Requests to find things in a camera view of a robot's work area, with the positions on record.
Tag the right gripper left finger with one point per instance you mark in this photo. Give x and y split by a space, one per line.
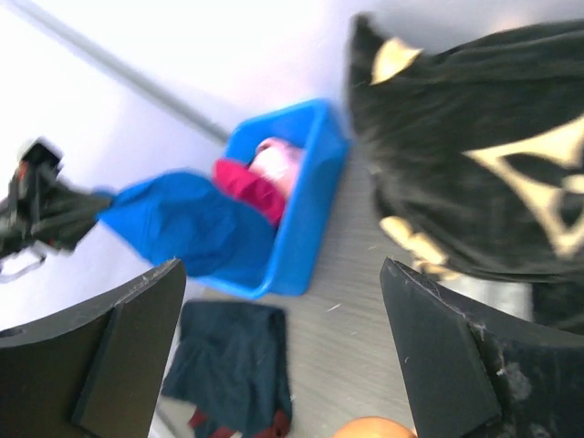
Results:
94 369

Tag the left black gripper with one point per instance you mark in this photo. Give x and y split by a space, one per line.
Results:
40 208

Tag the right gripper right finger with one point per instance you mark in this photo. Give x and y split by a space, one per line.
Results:
471 370

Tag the wooden hat stand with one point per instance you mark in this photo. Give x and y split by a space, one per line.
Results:
374 427

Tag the blue cap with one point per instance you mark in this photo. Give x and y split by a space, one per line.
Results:
183 215

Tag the navy blue cloth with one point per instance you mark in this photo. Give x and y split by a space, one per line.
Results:
231 365

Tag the blue plastic bin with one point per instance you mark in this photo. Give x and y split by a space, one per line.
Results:
314 126

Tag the magenta cap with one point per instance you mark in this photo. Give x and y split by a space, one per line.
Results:
237 181

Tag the pink cap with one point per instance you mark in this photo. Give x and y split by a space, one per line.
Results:
279 162

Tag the black patterned plush blanket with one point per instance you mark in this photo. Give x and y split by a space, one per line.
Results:
476 155

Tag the left aluminium frame post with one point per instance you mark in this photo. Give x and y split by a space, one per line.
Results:
115 67

